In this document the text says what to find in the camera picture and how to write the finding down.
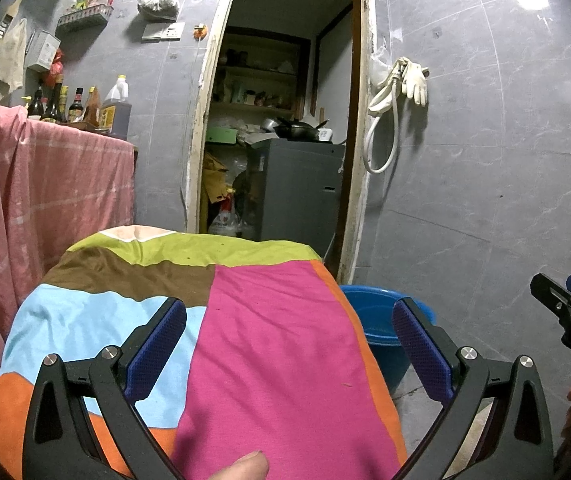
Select person's left hand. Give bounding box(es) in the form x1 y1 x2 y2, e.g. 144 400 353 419
210 451 269 480

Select colourful patchwork table cloth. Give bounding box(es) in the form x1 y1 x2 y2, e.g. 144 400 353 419
0 226 407 479

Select blue plastic bucket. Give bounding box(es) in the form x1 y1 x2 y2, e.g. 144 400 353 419
340 285 410 396

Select pink checked cloth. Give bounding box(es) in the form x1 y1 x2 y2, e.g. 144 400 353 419
0 105 135 360

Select white rubber gloves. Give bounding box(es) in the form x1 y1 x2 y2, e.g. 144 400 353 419
399 58 430 107

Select dark grey cabinet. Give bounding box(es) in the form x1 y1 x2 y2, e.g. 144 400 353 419
242 139 344 256

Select large oil jug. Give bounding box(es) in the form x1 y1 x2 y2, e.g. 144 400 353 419
99 75 132 140

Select dark sauce bottle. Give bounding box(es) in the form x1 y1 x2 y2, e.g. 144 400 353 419
42 75 63 124

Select black wok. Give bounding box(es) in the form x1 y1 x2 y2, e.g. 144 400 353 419
274 119 327 142

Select beige hanging towel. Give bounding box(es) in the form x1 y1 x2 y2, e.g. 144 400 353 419
0 18 26 101

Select hanging white plastic bag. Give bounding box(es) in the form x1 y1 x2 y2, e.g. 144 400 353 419
136 0 179 22

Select wall spice shelf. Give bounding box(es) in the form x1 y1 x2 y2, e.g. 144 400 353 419
57 4 113 32

